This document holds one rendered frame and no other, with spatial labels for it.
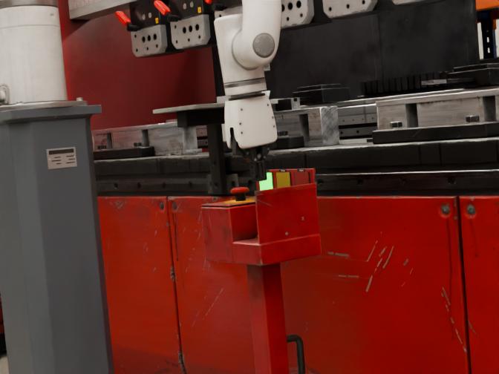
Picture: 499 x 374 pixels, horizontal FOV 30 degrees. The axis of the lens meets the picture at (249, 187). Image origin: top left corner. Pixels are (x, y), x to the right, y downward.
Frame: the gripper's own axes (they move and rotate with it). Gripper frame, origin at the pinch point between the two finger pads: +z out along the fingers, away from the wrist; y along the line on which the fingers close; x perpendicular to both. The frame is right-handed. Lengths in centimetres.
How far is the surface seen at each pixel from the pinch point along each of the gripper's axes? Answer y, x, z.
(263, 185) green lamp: -9.9, -12.2, 4.8
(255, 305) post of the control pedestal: 2.1, -5.3, 28.2
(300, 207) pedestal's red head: -5.5, 4.8, 8.6
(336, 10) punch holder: -36.6, -9.8, -31.1
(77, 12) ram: -30, -123, -48
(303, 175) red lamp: -10.0, 1.9, 2.8
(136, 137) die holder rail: -30, -99, -6
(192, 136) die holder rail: -35, -76, -5
